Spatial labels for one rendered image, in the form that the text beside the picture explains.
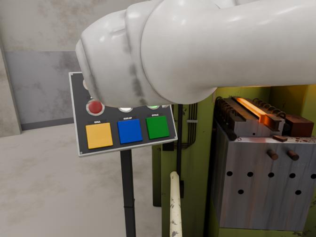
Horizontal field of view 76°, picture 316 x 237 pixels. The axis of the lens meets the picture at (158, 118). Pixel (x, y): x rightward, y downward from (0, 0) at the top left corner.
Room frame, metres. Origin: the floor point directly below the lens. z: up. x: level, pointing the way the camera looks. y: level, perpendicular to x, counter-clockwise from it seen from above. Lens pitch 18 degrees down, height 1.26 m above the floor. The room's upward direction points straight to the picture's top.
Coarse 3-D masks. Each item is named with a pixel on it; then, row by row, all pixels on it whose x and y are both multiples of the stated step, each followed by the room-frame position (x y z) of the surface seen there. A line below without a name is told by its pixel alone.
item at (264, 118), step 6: (246, 102) 1.03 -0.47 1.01; (252, 108) 0.91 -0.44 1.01; (258, 108) 0.91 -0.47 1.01; (258, 114) 0.84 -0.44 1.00; (264, 114) 0.79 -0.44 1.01; (270, 114) 0.78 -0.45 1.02; (264, 120) 0.78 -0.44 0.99; (270, 120) 0.74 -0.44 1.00; (276, 120) 0.70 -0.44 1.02; (270, 126) 0.74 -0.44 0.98; (276, 126) 0.70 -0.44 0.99
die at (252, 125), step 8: (224, 104) 1.10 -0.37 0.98; (232, 104) 1.06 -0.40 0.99; (240, 104) 1.04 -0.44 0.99; (256, 104) 1.05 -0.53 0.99; (224, 112) 0.98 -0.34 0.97; (240, 112) 0.90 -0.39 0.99; (248, 112) 0.90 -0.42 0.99; (232, 120) 0.84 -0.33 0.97; (240, 120) 0.82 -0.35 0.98; (248, 120) 0.80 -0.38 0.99; (256, 120) 0.80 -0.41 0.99; (232, 128) 0.83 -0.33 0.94; (240, 128) 0.80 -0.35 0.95; (248, 128) 0.80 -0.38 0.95; (256, 128) 0.80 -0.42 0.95; (264, 128) 0.80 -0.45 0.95; (280, 128) 0.79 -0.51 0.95
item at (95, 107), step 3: (93, 102) 0.65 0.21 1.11; (96, 102) 0.65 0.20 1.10; (99, 102) 0.65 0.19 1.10; (90, 105) 0.64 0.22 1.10; (93, 105) 0.64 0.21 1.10; (96, 105) 0.64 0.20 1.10; (99, 105) 0.65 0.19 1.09; (90, 108) 0.63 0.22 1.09; (93, 108) 0.64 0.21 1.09; (96, 108) 0.64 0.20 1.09; (99, 108) 0.64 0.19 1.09; (102, 108) 0.65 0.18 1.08; (90, 111) 0.63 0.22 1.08; (93, 111) 0.63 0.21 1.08; (96, 111) 0.63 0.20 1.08; (99, 111) 0.64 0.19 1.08
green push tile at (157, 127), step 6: (150, 120) 0.67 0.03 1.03; (156, 120) 0.68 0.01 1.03; (162, 120) 0.68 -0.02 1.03; (150, 126) 0.66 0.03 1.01; (156, 126) 0.66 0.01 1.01; (162, 126) 0.67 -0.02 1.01; (150, 132) 0.65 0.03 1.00; (156, 132) 0.65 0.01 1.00; (162, 132) 0.66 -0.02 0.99; (168, 132) 0.67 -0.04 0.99; (150, 138) 0.64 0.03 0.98; (156, 138) 0.65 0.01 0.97
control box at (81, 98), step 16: (80, 80) 0.68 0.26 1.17; (80, 96) 0.65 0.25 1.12; (80, 112) 0.62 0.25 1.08; (112, 112) 0.65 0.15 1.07; (128, 112) 0.67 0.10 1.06; (144, 112) 0.69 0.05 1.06; (160, 112) 0.70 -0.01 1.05; (80, 128) 0.60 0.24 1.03; (112, 128) 0.62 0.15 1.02; (144, 128) 0.66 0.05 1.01; (80, 144) 0.57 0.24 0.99; (128, 144) 0.61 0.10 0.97; (144, 144) 0.63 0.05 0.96
